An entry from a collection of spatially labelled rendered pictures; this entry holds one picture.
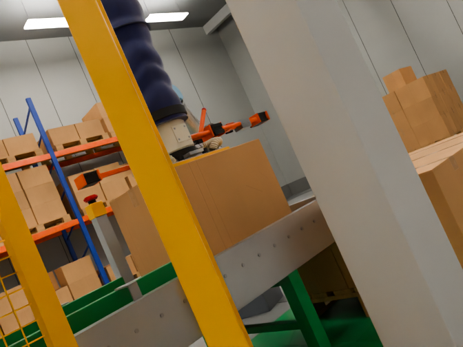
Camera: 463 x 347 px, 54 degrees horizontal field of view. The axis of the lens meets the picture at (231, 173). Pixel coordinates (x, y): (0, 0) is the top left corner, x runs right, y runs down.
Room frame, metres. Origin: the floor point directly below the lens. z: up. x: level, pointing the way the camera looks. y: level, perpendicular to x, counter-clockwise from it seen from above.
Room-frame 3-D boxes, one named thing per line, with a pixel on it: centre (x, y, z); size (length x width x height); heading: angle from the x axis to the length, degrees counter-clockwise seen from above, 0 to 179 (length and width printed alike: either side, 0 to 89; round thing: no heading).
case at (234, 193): (2.00, 0.18, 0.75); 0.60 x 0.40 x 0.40; 132
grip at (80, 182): (1.96, 0.58, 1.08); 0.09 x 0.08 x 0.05; 44
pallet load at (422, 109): (9.12, -4.03, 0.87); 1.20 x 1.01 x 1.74; 133
